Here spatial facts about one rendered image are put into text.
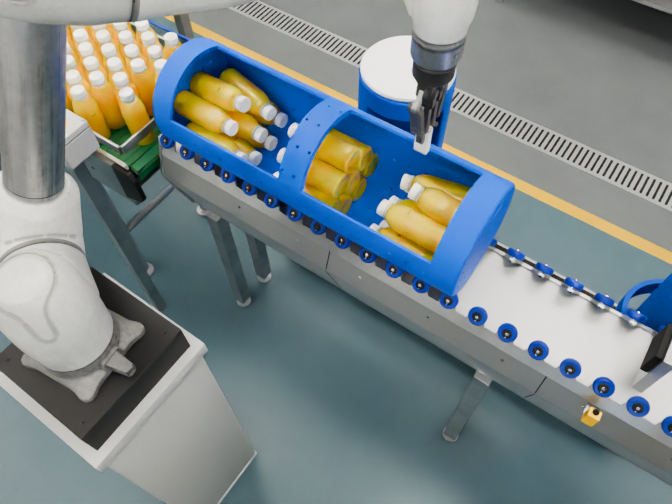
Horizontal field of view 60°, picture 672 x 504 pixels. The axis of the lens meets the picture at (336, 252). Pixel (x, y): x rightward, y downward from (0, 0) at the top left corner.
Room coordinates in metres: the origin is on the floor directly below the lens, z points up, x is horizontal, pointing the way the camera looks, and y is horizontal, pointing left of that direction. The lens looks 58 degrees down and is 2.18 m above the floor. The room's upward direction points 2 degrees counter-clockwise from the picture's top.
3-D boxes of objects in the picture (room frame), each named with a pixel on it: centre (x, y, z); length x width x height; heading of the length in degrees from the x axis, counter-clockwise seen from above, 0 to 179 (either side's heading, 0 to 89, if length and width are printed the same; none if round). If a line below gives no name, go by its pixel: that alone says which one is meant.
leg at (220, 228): (1.13, 0.39, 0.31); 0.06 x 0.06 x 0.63; 54
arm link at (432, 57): (0.81, -0.18, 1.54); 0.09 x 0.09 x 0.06
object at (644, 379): (0.45, -0.67, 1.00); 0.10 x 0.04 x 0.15; 144
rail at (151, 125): (1.28, 0.47, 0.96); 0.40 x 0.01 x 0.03; 144
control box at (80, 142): (1.12, 0.74, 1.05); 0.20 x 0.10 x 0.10; 54
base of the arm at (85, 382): (0.47, 0.50, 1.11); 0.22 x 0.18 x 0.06; 60
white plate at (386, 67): (1.34, -0.22, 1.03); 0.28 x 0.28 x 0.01
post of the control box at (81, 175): (1.12, 0.74, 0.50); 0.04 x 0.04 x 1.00; 54
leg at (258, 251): (1.25, 0.31, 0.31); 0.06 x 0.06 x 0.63; 54
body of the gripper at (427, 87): (0.81, -0.18, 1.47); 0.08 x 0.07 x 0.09; 144
